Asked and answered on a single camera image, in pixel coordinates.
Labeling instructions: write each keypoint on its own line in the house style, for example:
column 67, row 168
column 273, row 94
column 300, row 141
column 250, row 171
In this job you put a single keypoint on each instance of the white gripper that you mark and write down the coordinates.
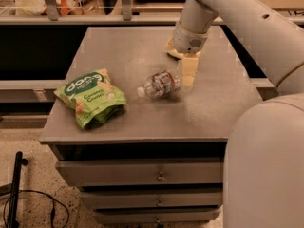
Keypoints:
column 188, row 41

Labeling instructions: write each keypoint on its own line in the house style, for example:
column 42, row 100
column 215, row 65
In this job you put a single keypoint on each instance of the clear plastic water bottle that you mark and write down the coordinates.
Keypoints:
column 160, row 84

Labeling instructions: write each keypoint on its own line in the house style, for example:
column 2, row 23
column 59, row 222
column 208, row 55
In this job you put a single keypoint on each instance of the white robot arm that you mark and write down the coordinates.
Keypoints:
column 263, row 172

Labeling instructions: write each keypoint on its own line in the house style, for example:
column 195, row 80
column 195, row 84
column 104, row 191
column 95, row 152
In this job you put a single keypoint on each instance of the yellow sponge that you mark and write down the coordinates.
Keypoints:
column 172, row 52

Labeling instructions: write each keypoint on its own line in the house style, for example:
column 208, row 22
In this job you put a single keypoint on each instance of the green snack bag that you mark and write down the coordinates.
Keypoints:
column 92, row 96

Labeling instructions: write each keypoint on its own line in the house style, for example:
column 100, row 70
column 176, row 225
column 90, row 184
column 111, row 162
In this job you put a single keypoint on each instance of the grey metal drawer cabinet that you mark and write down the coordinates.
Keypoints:
column 192, row 125

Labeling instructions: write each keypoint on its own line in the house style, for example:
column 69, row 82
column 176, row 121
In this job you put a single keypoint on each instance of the top grey drawer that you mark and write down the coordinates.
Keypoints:
column 129, row 172

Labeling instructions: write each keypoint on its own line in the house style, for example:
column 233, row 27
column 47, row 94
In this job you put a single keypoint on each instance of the grey drawer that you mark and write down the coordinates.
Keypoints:
column 152, row 198
column 156, row 215
column 129, row 172

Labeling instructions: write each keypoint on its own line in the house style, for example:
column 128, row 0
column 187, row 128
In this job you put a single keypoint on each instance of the grey metal railing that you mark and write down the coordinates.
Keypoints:
column 94, row 10

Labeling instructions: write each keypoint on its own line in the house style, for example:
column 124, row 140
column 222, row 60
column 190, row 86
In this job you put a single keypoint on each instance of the middle grey drawer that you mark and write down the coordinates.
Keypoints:
column 152, row 198

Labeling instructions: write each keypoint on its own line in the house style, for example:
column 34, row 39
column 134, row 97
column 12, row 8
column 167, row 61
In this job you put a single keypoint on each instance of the bottom grey drawer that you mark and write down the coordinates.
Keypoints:
column 156, row 215

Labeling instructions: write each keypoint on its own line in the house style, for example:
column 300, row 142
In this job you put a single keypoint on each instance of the black stand leg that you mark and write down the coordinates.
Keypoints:
column 13, row 191

